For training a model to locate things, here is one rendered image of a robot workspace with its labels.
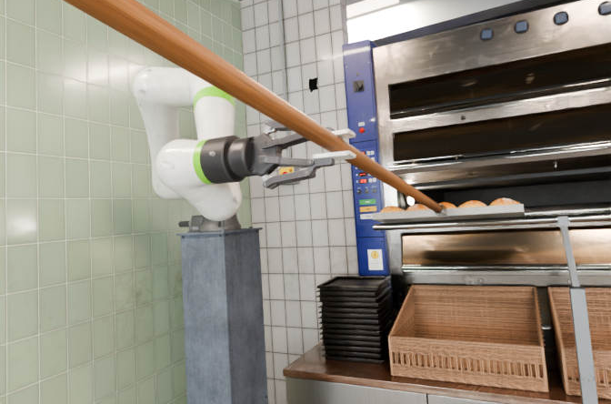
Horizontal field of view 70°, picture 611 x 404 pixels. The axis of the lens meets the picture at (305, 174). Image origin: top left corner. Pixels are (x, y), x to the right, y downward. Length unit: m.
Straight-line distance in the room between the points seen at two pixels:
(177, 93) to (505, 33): 1.61
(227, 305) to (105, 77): 1.05
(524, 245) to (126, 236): 1.75
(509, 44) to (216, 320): 1.77
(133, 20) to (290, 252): 2.22
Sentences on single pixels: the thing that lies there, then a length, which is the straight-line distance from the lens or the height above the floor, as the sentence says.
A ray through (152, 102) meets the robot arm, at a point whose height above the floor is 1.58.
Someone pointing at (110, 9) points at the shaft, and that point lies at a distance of 0.39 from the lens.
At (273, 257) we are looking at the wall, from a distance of 2.59.
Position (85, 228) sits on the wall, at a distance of 1.82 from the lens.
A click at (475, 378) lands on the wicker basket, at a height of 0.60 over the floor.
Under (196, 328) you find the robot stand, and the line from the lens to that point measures 1.61.
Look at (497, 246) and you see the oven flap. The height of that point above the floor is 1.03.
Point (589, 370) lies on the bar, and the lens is 1.71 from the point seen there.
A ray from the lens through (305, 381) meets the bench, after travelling 2.02.
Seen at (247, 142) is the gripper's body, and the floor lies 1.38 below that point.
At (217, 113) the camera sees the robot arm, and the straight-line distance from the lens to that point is 1.17.
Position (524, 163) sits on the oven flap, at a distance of 2.09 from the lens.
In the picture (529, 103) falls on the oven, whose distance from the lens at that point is 2.26.
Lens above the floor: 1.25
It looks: 5 degrees up
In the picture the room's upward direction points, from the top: 4 degrees counter-clockwise
